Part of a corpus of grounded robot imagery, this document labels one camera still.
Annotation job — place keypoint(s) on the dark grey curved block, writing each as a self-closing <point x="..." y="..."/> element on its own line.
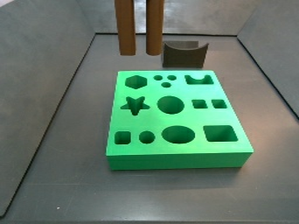
<point x="184" y="54"/>

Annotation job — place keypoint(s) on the green shape sorter block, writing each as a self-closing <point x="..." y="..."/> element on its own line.
<point x="172" y="122"/>

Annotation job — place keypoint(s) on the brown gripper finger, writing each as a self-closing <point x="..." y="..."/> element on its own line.
<point x="154" y="26"/>
<point x="124" y="8"/>

